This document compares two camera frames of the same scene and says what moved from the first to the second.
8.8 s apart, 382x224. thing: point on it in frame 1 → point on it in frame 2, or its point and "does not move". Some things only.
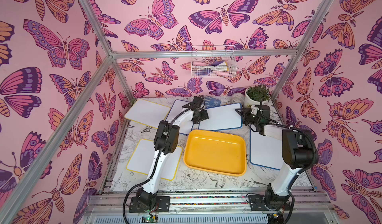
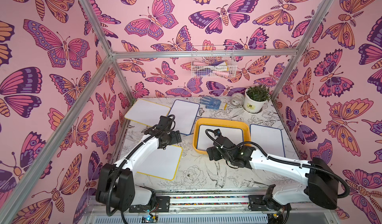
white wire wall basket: [213, 61] does not move
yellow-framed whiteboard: [144, 155] does not move
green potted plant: [258, 92] does not move
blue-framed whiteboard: [176, 109] does not move
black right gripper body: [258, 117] → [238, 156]
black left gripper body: [201, 117] → [171, 138]
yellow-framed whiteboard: [147, 113] does not move
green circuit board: [147, 219] does not move
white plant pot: [248, 101] does not move
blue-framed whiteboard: [223, 117] → [234, 132]
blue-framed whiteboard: [265, 151] does not move
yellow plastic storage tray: [216, 151] → [246, 137]
